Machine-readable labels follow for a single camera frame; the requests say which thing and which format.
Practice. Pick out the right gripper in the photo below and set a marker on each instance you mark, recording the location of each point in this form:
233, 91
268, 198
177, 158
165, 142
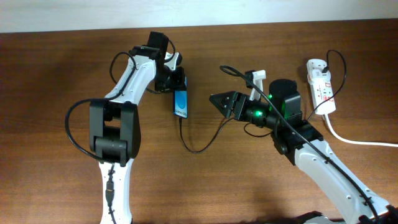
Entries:
238, 106

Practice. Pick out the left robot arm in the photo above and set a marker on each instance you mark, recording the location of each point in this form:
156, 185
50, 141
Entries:
115, 134

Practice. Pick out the white USB charger plug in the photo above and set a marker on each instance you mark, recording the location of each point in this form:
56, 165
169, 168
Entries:
315, 71

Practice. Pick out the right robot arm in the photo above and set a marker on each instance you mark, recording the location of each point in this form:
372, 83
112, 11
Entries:
305, 147

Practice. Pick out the white power strip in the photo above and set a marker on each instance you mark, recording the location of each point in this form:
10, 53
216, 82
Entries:
321, 97

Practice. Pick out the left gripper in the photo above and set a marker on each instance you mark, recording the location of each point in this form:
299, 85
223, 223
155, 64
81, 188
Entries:
176, 84

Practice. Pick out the blue screen Galaxy smartphone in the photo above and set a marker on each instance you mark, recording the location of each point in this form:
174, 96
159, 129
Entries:
181, 102

